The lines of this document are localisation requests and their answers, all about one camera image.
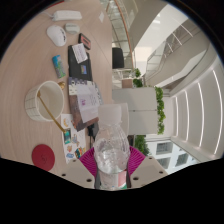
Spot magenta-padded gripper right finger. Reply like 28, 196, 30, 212
126, 145, 169, 190

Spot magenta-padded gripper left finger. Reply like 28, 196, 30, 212
59, 147, 98, 190

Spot clear red-labelled water bottle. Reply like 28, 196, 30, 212
92, 103, 132, 192

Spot colourful sticker sheet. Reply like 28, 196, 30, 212
60, 113, 88, 164

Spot flat round red coaster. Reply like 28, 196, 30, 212
31, 143, 56, 172

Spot green leafy cabinet plants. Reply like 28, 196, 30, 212
154, 85, 167, 135

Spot gold stirring stick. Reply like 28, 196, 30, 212
36, 89, 68, 134

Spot open paper booklet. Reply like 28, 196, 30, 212
67, 77, 104, 132

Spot ceiling light strips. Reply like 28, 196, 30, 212
173, 59, 224, 156

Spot small potted green plants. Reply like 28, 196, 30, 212
121, 68, 144, 89

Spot black tablet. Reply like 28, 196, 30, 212
67, 44, 93, 83

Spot small blue-green packet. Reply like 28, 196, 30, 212
51, 54, 67, 79

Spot black office chair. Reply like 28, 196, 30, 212
111, 47, 125, 70

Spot white printed card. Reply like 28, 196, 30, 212
71, 43, 89, 64

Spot red and black phone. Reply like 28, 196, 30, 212
78, 32, 92, 50

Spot white computer mouse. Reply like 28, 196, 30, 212
46, 25, 68, 48

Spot small white oval case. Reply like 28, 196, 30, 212
64, 22, 81, 35

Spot wood-topped glass railing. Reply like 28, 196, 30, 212
99, 0, 138, 68

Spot white power strip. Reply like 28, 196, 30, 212
51, 9, 83, 22

